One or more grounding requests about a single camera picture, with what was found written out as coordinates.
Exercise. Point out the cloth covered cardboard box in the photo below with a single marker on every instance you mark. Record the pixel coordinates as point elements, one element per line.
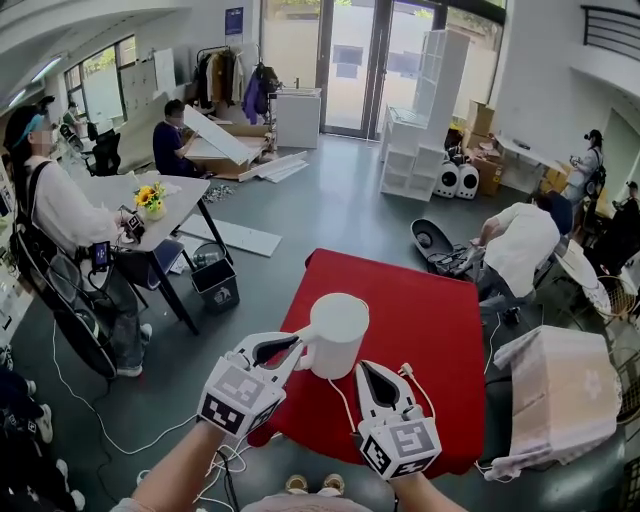
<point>560,390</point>

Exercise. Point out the low white cube shelf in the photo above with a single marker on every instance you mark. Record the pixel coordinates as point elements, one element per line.
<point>405,165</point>

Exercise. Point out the red tablecloth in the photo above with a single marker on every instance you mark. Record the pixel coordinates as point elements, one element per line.
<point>410,310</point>

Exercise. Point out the clothes rack with garments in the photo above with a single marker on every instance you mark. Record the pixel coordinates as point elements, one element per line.
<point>220,75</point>

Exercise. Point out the large side window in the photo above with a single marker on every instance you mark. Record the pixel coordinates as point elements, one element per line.
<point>100,85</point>

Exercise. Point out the white electric kettle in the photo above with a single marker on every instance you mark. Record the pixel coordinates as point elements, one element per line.
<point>340,340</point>

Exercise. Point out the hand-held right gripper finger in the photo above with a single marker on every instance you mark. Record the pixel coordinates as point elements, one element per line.
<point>405,392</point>
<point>365,400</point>

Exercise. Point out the tall white cube shelf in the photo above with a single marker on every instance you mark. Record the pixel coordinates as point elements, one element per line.
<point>450,85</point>

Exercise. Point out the blue wall poster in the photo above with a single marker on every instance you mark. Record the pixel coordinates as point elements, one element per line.
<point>234,21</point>

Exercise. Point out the black balcony railing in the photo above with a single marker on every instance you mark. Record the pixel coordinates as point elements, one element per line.
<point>584,25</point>

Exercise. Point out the black backpack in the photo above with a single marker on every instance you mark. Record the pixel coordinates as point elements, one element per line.
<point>30,245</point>

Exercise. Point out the black white oval shell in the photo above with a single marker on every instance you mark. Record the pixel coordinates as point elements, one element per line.
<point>430,237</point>

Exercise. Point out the white capsule pet carrier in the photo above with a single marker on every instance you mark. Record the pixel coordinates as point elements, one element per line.
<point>446,180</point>
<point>468,180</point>

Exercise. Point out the person's right forearm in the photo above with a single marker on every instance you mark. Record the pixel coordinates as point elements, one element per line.
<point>425,495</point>

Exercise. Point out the white low cabinet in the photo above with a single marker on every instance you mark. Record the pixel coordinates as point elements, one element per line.
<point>297,117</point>

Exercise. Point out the white furniture panel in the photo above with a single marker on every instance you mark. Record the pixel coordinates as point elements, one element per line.
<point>215,132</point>

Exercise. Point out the rattan chair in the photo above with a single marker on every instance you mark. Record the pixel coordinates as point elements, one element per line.
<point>622,295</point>

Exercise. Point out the person's left forearm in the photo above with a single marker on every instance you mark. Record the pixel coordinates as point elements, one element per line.
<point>170,470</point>

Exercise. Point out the round white table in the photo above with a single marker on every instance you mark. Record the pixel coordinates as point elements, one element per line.
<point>582,270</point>

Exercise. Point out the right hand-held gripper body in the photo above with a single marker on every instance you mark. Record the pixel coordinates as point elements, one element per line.
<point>405,445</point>

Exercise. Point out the open equipment bag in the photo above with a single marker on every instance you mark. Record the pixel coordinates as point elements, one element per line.
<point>455,262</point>

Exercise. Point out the pile of white planks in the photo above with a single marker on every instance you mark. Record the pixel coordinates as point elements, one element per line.
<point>280,167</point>

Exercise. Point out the person's pink trousers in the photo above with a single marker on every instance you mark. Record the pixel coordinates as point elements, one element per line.
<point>310,504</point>

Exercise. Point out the ceiling tube light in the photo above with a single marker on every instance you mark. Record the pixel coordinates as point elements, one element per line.
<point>47,68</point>

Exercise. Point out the dark blue chair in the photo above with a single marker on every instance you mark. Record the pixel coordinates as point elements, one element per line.
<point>165,260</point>

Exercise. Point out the glass entrance door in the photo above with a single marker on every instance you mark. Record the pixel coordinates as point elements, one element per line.
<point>350,75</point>

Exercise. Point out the white display shelf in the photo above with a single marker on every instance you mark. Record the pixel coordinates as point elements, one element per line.
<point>10,300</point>

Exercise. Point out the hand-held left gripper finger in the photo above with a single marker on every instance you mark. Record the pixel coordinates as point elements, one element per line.
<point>290,367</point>
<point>265,337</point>

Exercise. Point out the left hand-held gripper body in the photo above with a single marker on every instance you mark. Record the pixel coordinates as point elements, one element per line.
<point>240,395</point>

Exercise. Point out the white locker cabinet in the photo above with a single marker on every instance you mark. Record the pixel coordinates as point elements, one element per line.
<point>145,85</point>

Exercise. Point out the black oval hanging bag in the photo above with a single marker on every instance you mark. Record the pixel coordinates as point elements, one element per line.
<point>100,347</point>

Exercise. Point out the pile of small metal parts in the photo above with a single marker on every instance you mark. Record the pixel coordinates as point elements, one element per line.
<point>220,192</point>

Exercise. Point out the grey round bucket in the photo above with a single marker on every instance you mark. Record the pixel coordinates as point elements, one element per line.
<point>205,257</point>

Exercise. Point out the grey table with black legs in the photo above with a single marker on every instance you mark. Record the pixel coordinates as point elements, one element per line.
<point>185,195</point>

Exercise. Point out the small blue screen device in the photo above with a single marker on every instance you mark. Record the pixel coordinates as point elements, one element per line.
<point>101,256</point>

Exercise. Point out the black office chair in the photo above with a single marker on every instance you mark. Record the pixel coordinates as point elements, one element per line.
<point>107,150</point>

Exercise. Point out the white board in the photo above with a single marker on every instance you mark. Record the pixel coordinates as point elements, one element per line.
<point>235,237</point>

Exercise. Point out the sunflower bouquet in vase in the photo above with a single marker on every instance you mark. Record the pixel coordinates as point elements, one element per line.
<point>147,197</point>

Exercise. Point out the flat cardboard box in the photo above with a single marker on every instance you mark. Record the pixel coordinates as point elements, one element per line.
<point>225,169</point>

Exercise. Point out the black trash bin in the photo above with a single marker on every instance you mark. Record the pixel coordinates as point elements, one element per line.
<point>220,295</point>

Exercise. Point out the person's beige shoe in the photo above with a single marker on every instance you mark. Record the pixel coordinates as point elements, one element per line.
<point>296,484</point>
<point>333,483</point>

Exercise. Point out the white desk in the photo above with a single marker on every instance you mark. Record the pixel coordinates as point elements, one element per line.
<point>525,150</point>

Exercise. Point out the purple hanging jacket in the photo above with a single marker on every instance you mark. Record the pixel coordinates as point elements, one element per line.
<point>257,95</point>

